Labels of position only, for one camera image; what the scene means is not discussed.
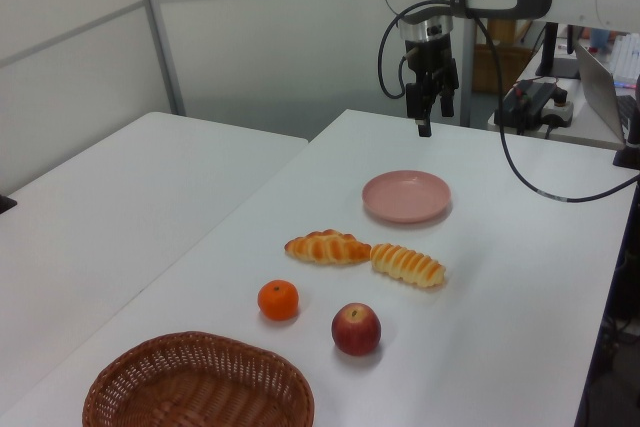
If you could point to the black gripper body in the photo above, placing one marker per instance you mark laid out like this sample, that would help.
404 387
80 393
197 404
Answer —
427 57

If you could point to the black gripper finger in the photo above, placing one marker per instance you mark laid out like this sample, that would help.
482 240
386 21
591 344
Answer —
412 102
447 104

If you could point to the pale ridged bread roll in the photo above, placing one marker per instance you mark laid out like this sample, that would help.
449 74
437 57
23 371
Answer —
407 267

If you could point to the brown toy croissant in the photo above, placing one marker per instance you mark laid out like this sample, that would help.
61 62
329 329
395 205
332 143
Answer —
327 249

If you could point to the red toy apple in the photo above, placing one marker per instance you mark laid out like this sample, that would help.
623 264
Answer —
356 331

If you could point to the toy orange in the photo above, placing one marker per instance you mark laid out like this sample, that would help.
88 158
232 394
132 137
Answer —
278 300

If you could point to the pink plate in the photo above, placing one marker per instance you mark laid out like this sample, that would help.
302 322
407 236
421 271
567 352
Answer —
406 197

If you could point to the brown woven basket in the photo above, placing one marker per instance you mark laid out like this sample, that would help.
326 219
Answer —
200 397

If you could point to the wooden cabinet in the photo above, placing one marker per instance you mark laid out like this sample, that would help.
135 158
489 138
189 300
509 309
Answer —
510 67

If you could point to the black power box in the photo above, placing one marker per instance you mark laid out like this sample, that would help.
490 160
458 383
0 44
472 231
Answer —
522 107

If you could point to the grey emergency stop button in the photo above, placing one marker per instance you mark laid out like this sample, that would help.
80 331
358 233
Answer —
560 109

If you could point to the grey laptop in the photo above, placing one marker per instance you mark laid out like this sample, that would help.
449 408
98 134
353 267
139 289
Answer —
595 82

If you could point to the blue cup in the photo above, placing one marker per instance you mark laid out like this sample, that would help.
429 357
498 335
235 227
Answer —
599 39

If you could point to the white keyboard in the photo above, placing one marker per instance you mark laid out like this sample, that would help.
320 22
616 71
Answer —
627 59

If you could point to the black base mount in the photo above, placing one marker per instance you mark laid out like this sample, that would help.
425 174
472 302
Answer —
629 154

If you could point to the grey partition post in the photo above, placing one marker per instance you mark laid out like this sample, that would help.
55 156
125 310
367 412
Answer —
160 32

